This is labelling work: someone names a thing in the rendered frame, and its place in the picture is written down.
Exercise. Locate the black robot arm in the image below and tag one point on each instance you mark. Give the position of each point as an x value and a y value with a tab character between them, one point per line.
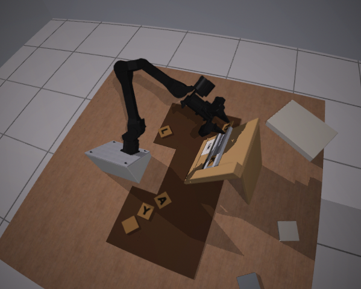
136	126

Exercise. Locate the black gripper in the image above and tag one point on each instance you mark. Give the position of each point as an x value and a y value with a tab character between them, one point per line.
209	126

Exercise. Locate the tan wooden board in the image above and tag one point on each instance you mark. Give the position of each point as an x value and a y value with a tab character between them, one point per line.
238	156

